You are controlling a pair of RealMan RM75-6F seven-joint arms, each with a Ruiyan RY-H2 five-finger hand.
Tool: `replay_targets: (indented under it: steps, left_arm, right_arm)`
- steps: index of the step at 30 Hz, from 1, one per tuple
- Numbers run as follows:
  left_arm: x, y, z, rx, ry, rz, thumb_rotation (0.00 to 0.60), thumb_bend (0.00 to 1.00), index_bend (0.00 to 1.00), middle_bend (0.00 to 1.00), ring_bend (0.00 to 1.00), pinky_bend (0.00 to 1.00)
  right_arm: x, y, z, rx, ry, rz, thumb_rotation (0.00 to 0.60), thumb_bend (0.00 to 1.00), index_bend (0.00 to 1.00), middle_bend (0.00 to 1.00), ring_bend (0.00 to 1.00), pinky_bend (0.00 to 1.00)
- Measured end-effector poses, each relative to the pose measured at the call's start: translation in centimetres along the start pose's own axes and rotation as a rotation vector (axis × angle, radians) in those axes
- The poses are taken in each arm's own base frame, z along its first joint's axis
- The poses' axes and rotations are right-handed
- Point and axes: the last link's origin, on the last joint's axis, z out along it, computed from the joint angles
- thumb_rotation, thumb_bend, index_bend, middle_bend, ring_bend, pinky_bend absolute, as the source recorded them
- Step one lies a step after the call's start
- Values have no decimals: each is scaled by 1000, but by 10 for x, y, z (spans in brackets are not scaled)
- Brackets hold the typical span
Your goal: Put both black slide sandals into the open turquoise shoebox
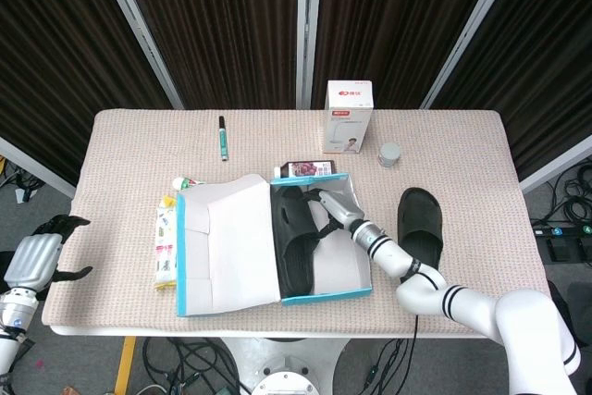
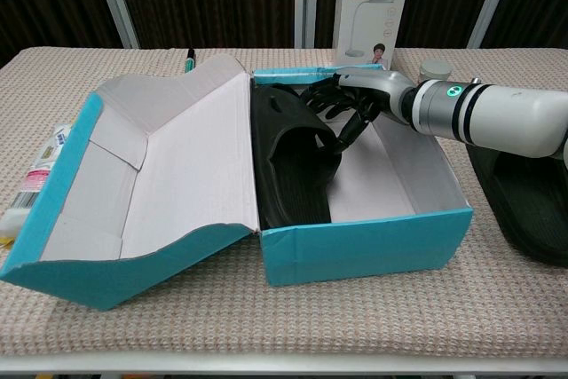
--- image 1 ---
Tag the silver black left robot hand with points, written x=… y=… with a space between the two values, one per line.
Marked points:
x=32 y=261

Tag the dark juice bottle purple label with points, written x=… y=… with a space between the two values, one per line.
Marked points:
x=305 y=169

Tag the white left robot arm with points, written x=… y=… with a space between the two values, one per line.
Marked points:
x=14 y=316

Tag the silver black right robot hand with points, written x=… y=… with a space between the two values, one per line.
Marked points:
x=342 y=210

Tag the white green toothpaste tube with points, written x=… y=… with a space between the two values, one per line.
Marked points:
x=182 y=182

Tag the light blue shoe box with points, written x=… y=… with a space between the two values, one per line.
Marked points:
x=231 y=247

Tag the green marker pen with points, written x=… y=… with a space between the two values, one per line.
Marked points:
x=223 y=138

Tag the dark brown curtain panel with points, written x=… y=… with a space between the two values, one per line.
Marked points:
x=546 y=66
x=222 y=29
x=393 y=29
x=55 y=66

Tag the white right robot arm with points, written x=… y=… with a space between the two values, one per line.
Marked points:
x=462 y=307

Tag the grey partition frame post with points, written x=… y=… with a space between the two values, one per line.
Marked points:
x=309 y=29
x=32 y=168
x=555 y=166
x=139 y=29
x=472 y=29

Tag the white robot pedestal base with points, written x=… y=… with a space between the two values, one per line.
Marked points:
x=282 y=367

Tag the beige cloth-covered table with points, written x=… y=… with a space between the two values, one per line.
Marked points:
x=139 y=159

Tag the small grey jar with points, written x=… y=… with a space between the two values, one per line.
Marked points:
x=389 y=154

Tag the white lamp carton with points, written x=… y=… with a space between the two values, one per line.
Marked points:
x=347 y=127

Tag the black slipper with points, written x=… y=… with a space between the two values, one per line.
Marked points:
x=418 y=228
x=291 y=247

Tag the yellow white snack packet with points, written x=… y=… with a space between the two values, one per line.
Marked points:
x=164 y=247

